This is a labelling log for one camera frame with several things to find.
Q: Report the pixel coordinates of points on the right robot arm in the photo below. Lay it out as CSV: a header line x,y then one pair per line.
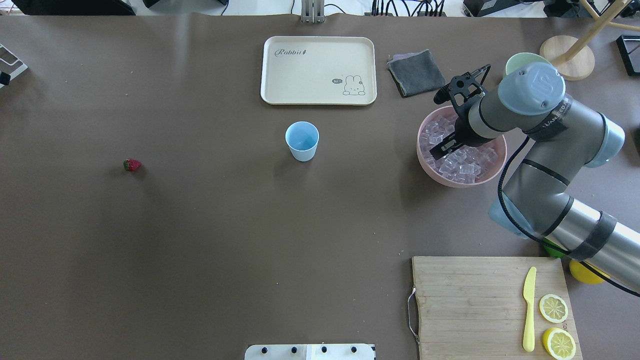
x,y
567,136

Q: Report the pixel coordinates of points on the grey folded cloth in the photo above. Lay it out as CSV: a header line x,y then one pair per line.
x,y
415,73

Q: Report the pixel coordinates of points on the red strawberry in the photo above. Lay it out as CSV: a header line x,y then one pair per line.
x,y
131,165

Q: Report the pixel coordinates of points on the green lime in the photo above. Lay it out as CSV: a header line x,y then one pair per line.
x,y
551,249

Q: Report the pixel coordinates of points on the light blue plastic cup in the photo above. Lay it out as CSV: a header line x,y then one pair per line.
x,y
302,138

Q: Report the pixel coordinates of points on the lemon half lower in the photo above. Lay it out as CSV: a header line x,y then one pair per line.
x,y
559,344

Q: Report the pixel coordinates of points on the wooden cutting board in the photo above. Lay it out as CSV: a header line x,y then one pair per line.
x,y
472,308

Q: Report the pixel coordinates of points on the wooden cup stand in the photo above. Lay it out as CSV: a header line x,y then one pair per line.
x,y
572,57

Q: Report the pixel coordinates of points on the yellow plastic knife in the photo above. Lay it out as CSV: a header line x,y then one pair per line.
x,y
528,294

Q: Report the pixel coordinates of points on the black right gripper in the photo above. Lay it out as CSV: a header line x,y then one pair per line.
x,y
464,133

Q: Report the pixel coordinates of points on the lemon half upper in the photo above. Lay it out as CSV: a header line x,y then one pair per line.
x,y
553,308

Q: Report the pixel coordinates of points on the cream rabbit tray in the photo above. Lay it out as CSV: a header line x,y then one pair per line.
x,y
319,70

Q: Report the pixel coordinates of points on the whole yellow lemon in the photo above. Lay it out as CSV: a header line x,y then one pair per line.
x,y
584,275

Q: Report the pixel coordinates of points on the mint green bowl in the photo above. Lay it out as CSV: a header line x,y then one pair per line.
x,y
521,59

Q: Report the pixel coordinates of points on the pink bowl of ice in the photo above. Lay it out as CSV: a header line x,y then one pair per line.
x,y
467,166

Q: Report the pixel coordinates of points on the lemon half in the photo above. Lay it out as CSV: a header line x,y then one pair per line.
x,y
559,344
553,308

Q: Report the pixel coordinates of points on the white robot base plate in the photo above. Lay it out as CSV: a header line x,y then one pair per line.
x,y
312,351

